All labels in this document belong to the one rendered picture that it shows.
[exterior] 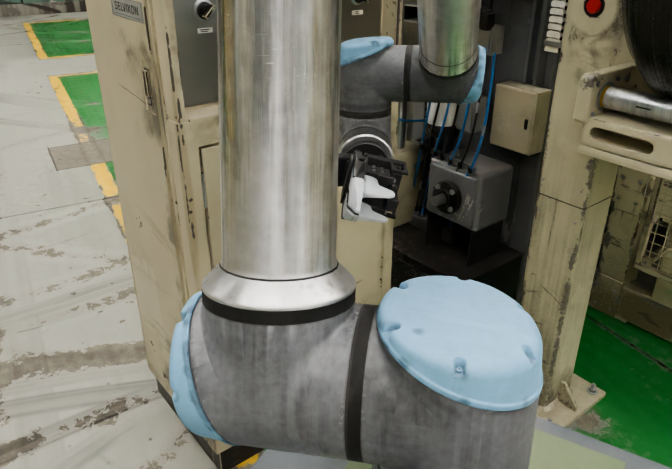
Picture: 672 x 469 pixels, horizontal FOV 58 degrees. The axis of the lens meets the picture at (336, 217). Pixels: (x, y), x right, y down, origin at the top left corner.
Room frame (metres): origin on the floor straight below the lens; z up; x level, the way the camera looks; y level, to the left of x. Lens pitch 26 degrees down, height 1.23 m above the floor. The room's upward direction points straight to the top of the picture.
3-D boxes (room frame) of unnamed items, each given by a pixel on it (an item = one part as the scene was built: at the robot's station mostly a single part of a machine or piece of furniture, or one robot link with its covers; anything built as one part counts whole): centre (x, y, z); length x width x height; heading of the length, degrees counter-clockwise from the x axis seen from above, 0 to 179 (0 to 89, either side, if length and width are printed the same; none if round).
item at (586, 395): (1.36, -0.58, 0.02); 0.27 x 0.27 x 0.04; 39
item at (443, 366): (0.45, -0.11, 0.82); 0.17 x 0.15 x 0.18; 78
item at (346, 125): (1.00, -0.05, 0.88); 0.12 x 0.09 x 0.10; 178
